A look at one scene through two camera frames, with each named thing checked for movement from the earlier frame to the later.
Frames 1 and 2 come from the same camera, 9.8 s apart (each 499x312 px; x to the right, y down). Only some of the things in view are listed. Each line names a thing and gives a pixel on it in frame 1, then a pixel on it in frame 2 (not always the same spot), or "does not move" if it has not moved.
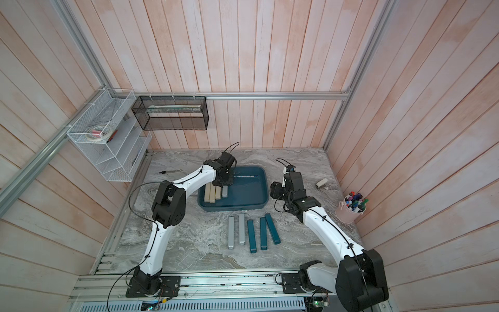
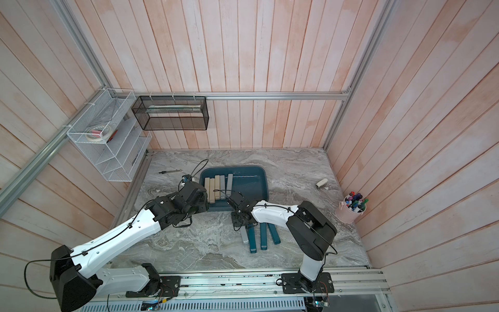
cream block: x=212 y=193 does not move
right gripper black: x=276 y=190 to x=235 y=222
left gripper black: x=229 y=182 to x=203 y=205
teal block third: x=272 y=229 does not move
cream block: x=217 y=192 does not move
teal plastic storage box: x=249 y=191 does not move
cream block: x=206 y=192 does not move
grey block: x=230 y=233 to x=229 y=184
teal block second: x=263 y=233 does not move
